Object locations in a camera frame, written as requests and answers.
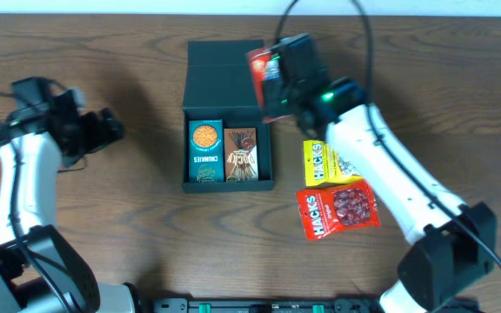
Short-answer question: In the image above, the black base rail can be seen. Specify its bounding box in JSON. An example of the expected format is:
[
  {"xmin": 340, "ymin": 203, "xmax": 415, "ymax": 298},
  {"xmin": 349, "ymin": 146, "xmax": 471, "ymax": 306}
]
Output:
[{"xmin": 145, "ymin": 296, "xmax": 481, "ymax": 313}]

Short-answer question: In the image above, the black gift box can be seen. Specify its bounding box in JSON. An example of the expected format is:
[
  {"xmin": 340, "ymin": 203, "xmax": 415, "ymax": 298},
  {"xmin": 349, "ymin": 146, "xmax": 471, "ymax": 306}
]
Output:
[{"xmin": 182, "ymin": 40, "xmax": 275, "ymax": 194}]

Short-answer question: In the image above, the red Hacks candy bag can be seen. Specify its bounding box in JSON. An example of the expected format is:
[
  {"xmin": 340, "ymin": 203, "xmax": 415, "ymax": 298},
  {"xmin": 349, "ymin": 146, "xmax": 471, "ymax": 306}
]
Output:
[{"xmin": 296, "ymin": 180, "xmax": 380, "ymax": 240}]

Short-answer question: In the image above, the brown Pocky snack box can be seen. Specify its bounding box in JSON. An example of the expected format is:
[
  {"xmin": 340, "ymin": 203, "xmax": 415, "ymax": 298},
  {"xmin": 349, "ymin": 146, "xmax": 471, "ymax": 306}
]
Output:
[{"xmin": 224, "ymin": 128, "xmax": 258, "ymax": 183}]

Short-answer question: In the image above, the teal cookie box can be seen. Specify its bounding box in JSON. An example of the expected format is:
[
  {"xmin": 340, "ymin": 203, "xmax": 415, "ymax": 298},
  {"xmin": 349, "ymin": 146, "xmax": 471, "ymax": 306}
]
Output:
[{"xmin": 189, "ymin": 119, "xmax": 224, "ymax": 183}]

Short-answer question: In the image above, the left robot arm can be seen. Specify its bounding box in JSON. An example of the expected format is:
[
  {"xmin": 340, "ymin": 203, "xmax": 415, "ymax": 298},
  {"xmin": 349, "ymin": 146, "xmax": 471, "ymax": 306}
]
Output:
[{"xmin": 0, "ymin": 88, "xmax": 144, "ymax": 312}]

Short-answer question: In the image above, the yellow Hacks candy bag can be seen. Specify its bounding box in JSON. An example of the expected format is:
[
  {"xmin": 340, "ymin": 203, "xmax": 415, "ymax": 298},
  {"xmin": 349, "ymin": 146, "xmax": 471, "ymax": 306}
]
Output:
[{"xmin": 303, "ymin": 140, "xmax": 363, "ymax": 188}]

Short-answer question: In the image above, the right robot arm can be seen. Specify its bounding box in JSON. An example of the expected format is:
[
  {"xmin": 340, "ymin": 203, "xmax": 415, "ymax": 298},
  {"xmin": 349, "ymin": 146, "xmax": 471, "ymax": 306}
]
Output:
[{"xmin": 247, "ymin": 34, "xmax": 497, "ymax": 312}]

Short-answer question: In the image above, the red Hello Panda box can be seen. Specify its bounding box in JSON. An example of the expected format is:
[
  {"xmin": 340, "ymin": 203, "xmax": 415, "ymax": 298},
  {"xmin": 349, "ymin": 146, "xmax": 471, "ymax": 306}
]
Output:
[{"xmin": 246, "ymin": 48, "xmax": 291, "ymax": 123}]

